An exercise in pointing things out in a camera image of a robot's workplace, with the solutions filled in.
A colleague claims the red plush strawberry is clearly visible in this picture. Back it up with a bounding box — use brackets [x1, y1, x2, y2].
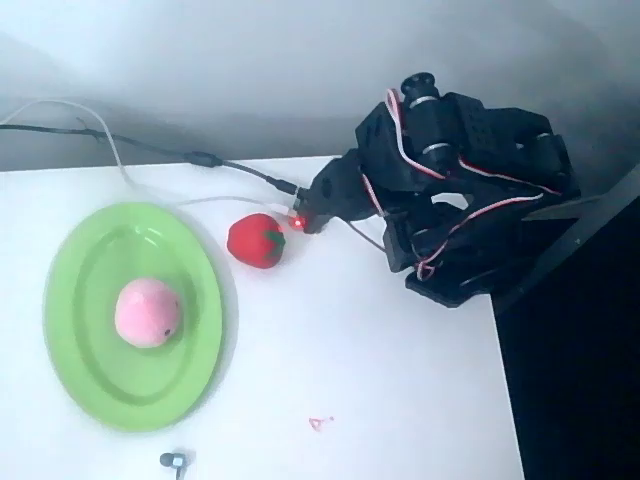
[226, 213, 287, 270]

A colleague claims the pink plush peach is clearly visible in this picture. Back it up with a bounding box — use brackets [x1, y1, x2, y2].
[114, 277, 183, 348]

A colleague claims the green oval plate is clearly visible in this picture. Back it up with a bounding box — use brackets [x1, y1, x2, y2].
[43, 202, 225, 432]

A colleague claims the motor controller board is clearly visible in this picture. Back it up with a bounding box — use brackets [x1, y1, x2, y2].
[288, 187, 314, 232]

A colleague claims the grey earbud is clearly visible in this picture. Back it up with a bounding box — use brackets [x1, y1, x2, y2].
[159, 449, 197, 480]

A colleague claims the black power cable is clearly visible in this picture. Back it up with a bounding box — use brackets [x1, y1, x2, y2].
[0, 117, 301, 197]

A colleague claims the white usb cable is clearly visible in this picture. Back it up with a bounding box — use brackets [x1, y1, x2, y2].
[0, 99, 294, 217]

